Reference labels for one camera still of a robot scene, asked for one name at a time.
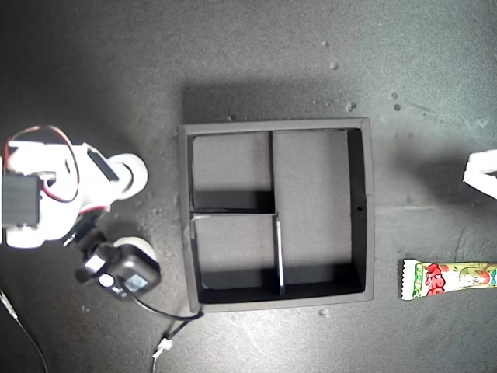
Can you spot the white tape roll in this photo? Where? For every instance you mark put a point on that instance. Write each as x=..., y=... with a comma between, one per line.
x=140, y=175
x=144, y=246

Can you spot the green red snack bar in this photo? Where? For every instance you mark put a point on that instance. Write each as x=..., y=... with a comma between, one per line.
x=435, y=281

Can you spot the black tray with wells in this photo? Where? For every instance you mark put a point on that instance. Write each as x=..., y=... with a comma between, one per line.
x=310, y=175

